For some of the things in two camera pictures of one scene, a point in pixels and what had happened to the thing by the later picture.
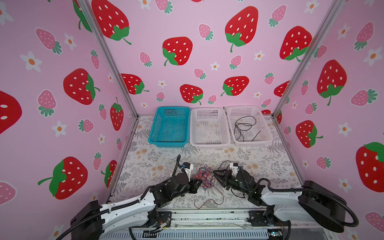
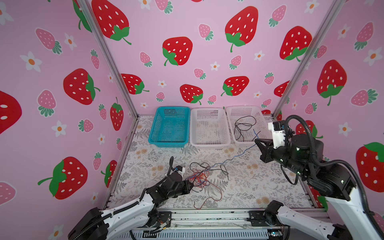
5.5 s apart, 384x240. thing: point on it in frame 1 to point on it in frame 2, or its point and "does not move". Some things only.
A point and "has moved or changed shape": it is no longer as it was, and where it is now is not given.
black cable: (223, 162) has moved or changed shape
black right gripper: (224, 180) to (265, 155)
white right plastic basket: (248, 125) does not move
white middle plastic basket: (209, 127) does not move
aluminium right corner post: (337, 5) does not move
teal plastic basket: (171, 127) does not move
